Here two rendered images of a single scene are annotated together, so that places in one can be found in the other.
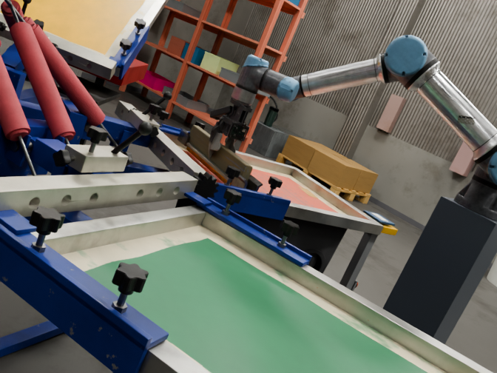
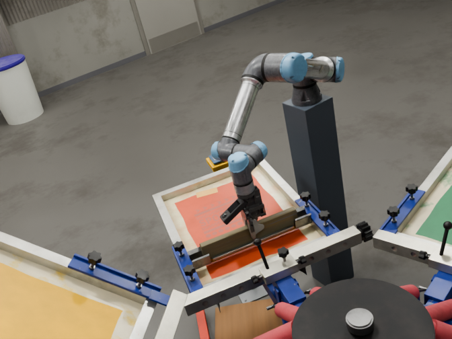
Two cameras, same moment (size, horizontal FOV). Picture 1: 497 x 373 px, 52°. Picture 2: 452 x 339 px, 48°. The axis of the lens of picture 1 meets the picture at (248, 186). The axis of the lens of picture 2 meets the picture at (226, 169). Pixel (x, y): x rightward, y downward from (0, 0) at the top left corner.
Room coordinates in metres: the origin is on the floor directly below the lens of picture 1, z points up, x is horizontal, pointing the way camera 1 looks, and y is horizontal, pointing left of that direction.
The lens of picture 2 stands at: (1.06, 1.60, 2.24)
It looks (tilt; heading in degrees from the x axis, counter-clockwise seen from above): 30 degrees down; 295
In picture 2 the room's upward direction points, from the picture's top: 14 degrees counter-clockwise
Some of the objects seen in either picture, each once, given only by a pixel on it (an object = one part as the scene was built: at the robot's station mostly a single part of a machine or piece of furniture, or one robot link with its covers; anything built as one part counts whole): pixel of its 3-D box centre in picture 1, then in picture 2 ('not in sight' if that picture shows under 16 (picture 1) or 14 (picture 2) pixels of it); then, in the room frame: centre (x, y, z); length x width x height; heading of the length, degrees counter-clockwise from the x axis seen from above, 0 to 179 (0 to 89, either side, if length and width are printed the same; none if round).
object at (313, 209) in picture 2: (245, 199); (317, 220); (1.47, -0.01, 0.98); 0.30 x 0.05 x 0.07; 127
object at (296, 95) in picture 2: (484, 196); (305, 91); (1.60, -0.69, 1.25); 0.15 x 0.15 x 0.10
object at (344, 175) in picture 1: (326, 168); not in sight; (8.02, -1.03, 0.25); 1.42 x 1.02 x 0.50; 51
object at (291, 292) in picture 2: (121, 130); (287, 288); (1.50, 0.42, 1.02); 0.17 x 0.06 x 0.05; 127
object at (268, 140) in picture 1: (276, 126); not in sight; (8.86, -0.05, 0.46); 0.95 x 0.77 x 0.91; 141
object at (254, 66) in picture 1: (253, 74); (240, 168); (1.69, 0.13, 1.32); 0.09 x 0.08 x 0.11; 75
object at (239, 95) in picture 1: (243, 96); (243, 185); (1.69, 0.13, 1.24); 0.08 x 0.08 x 0.05
